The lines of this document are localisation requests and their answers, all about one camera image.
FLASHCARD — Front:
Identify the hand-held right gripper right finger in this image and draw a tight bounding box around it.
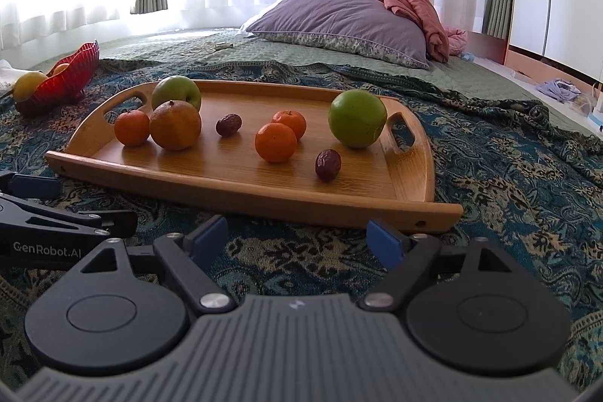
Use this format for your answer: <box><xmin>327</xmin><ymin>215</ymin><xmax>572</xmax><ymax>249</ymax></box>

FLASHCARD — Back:
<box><xmin>359</xmin><ymin>219</ymin><xmax>520</xmax><ymax>314</ymax></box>

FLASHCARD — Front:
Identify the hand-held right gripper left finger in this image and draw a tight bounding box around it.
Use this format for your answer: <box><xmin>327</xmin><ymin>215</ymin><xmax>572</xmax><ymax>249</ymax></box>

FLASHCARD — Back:
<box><xmin>79</xmin><ymin>215</ymin><xmax>237</xmax><ymax>314</ymax></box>

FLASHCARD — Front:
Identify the large brownish orange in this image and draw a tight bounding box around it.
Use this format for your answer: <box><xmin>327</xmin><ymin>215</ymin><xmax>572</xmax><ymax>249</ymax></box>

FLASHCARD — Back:
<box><xmin>149</xmin><ymin>100</ymin><xmax>203</xmax><ymax>151</ymax></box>

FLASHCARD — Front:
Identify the small tangerine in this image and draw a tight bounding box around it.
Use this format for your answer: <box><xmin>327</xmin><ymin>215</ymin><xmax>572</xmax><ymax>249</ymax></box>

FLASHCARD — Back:
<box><xmin>255</xmin><ymin>122</ymin><xmax>299</xmax><ymax>164</ymax></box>
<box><xmin>272</xmin><ymin>110</ymin><xmax>308</xmax><ymax>140</ymax></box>
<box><xmin>114</xmin><ymin>109</ymin><xmax>152</xmax><ymax>148</ymax></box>

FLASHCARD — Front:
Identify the white pillow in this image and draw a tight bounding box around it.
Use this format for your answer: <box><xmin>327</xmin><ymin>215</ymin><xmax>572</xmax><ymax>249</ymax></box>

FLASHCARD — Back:
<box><xmin>240</xmin><ymin>11</ymin><xmax>269</xmax><ymax>37</ymax></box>

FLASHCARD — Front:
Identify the green quilted bedspread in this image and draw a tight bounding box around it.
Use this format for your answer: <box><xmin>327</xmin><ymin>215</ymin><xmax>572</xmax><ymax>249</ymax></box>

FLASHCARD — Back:
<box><xmin>28</xmin><ymin>25</ymin><xmax>586</xmax><ymax>135</ymax></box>

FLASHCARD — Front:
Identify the white plastic bag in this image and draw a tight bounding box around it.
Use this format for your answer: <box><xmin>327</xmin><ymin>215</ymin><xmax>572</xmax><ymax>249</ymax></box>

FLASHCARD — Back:
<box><xmin>0</xmin><ymin>59</ymin><xmax>25</xmax><ymax>99</ymax></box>

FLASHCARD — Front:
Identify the patterned teal blanket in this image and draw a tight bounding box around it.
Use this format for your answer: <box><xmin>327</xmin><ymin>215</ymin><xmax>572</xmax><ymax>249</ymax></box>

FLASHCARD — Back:
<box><xmin>0</xmin><ymin>58</ymin><xmax>603</xmax><ymax>384</ymax></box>

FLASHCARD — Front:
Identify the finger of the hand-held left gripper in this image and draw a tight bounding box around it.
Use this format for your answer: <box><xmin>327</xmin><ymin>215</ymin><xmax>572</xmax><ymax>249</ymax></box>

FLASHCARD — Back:
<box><xmin>0</xmin><ymin>196</ymin><xmax>139</xmax><ymax>239</ymax></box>
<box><xmin>0</xmin><ymin>170</ymin><xmax>62</xmax><ymax>200</ymax></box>

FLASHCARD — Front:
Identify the green apple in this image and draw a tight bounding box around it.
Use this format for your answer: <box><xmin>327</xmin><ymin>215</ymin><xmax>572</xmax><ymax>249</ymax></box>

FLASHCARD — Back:
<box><xmin>328</xmin><ymin>89</ymin><xmax>388</xmax><ymax>150</ymax></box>
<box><xmin>151</xmin><ymin>75</ymin><xmax>203</xmax><ymax>113</ymax></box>

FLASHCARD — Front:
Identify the dark red date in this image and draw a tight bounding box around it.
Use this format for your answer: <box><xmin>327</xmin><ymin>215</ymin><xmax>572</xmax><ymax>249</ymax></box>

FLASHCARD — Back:
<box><xmin>315</xmin><ymin>149</ymin><xmax>343</xmax><ymax>183</ymax></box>
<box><xmin>216</xmin><ymin>114</ymin><xmax>244</xmax><ymax>138</ymax></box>

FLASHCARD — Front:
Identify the wooden tray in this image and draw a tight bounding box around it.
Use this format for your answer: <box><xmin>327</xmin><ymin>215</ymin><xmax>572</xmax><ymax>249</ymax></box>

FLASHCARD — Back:
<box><xmin>44</xmin><ymin>79</ymin><xmax>465</xmax><ymax>234</ymax></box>

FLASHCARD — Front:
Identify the red glass bowl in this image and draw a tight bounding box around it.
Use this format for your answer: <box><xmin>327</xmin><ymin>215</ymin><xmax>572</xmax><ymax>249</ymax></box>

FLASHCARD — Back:
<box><xmin>14</xmin><ymin>40</ymin><xmax>101</xmax><ymax>118</ymax></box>

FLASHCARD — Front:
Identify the pale purple cloth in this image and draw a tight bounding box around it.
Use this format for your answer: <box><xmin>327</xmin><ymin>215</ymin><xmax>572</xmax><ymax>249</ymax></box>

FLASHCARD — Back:
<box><xmin>537</xmin><ymin>78</ymin><xmax>583</xmax><ymax>103</ymax></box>

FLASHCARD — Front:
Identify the purple pillow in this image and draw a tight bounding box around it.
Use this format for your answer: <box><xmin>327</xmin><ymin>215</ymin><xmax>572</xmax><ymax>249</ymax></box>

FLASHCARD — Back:
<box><xmin>245</xmin><ymin>0</ymin><xmax>431</xmax><ymax>70</ymax></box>

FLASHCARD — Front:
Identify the yellow fruit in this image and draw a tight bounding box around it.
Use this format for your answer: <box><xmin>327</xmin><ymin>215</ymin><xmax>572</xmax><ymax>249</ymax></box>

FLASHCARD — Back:
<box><xmin>12</xmin><ymin>71</ymin><xmax>49</xmax><ymax>103</ymax></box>

